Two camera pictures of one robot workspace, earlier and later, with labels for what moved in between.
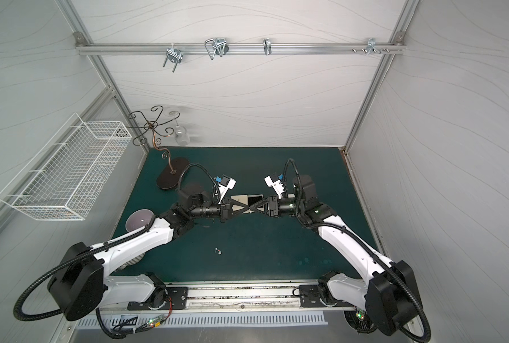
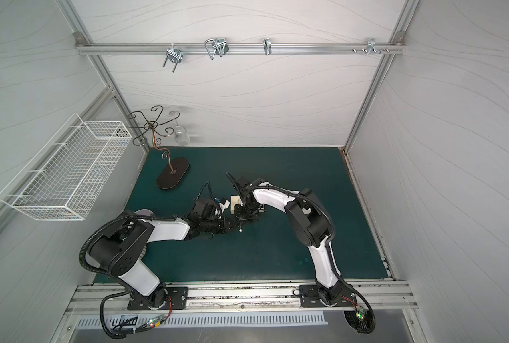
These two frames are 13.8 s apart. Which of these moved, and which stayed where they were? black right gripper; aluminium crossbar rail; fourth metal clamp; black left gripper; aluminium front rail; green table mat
Moved: black left gripper; black right gripper
Stayed: fourth metal clamp; aluminium crossbar rail; green table mat; aluminium front rail
